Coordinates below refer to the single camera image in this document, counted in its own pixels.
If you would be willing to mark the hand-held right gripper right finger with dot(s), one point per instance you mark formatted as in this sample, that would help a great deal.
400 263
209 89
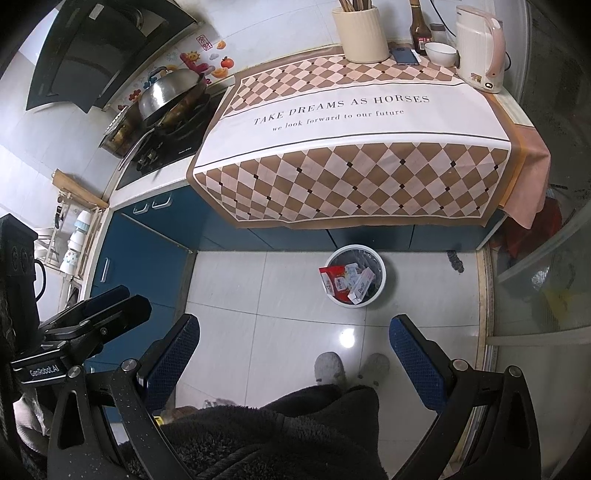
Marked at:
413 360

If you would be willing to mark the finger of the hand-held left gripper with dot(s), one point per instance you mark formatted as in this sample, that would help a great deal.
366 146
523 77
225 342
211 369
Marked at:
115 318
92 304

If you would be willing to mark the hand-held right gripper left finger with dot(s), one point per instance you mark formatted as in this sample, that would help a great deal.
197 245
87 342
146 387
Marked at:
178 355

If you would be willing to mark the white round trash bin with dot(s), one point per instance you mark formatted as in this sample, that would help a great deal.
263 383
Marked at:
352 248

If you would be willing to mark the person's left forearm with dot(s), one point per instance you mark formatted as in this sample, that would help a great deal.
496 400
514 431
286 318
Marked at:
30 417

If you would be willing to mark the grey fluffy slipper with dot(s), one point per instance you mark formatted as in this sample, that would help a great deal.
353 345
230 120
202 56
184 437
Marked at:
330 367
375 367

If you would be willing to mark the white ceramic cup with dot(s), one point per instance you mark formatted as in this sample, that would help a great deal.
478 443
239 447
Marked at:
71 262
77 240

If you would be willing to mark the blue kitchen cabinet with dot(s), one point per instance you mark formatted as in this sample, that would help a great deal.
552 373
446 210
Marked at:
152 258

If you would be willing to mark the wooden cup rack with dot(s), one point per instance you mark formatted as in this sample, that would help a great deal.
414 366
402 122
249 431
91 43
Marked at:
92 230

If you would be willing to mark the pale blue cup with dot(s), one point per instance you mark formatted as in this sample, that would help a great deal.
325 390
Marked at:
83 221

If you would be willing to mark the white slim carton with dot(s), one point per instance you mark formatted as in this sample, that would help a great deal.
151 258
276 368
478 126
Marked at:
363 286

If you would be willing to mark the black bin liner bag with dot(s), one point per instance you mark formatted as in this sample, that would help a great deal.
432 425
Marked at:
374 272

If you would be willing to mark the black fuzzy clump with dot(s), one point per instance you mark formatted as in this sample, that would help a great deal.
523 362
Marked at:
455 262

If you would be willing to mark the red snack packet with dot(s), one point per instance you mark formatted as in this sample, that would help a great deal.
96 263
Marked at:
330 280

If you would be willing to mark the dark fleece robe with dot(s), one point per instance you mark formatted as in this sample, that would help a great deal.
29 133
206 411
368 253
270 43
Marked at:
258 438

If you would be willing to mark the glass sliding door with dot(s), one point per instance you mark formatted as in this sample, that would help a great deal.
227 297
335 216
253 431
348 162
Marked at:
540 378

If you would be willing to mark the red cloth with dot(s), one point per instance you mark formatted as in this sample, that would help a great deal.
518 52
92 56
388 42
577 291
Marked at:
531 228

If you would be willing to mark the black glass gas stove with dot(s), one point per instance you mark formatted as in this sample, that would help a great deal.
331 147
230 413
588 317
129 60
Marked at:
184 143

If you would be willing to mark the pink cloth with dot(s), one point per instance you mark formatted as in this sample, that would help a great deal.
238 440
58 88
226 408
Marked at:
531 175

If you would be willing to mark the steel wok lid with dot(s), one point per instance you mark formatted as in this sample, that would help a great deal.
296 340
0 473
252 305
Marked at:
171 90

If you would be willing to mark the black range hood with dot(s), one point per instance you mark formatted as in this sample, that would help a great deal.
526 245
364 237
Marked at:
92 55

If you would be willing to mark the checkered printed tablecloth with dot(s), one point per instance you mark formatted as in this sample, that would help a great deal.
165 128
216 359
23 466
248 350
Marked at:
346 120

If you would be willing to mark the dark blue phone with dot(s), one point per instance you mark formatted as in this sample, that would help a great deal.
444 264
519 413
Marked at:
406 56

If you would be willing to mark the white bowl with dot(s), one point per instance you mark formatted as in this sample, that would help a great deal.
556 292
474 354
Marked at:
441 54

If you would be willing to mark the cream electric kettle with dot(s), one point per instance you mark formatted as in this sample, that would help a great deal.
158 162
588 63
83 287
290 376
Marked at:
478 46

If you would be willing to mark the small glass jar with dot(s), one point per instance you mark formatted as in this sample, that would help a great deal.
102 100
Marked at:
437 33

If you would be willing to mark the dark sauce bottle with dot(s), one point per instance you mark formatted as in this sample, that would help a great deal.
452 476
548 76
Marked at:
419 32

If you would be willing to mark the cream ribbed utensil holder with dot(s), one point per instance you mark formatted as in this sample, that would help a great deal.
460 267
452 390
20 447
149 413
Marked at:
360 34

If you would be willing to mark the bundle of wooden chopsticks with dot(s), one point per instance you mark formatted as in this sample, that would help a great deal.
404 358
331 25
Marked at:
355 4

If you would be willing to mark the group of fruit wall stickers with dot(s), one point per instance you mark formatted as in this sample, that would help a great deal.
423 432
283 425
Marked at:
203 62

